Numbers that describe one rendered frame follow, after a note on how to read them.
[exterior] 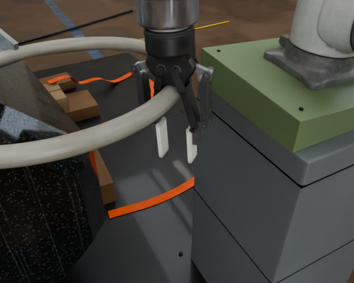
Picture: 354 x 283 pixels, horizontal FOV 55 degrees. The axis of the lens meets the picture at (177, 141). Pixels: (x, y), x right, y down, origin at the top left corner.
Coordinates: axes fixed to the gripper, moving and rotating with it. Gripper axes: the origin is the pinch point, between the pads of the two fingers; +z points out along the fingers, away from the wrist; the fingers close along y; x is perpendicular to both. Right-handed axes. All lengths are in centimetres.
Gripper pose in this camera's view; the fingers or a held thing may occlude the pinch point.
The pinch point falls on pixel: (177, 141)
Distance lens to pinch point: 61.1
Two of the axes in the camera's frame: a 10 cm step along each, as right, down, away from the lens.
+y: -9.2, -1.6, 3.5
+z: 0.6, 8.3, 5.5
